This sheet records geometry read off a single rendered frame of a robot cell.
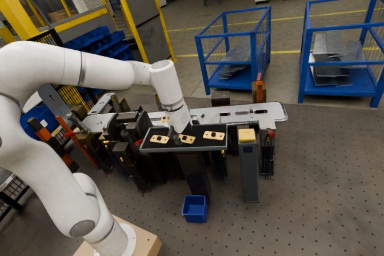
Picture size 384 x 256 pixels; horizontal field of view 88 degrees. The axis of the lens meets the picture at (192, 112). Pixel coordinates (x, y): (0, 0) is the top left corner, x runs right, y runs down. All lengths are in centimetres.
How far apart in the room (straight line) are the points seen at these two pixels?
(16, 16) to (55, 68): 150
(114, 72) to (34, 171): 33
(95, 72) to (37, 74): 12
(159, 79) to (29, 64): 32
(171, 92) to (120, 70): 18
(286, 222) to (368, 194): 42
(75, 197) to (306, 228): 95
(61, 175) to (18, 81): 29
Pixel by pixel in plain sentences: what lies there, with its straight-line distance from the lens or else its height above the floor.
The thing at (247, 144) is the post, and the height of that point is 114.
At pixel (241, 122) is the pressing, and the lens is 111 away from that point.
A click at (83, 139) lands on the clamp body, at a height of 105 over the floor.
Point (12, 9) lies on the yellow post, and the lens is 204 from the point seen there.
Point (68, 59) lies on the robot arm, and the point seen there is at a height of 162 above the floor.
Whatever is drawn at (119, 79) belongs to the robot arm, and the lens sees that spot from 58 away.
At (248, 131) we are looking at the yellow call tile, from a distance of 83.
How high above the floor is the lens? 174
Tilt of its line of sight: 36 degrees down
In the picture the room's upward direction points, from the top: 15 degrees counter-clockwise
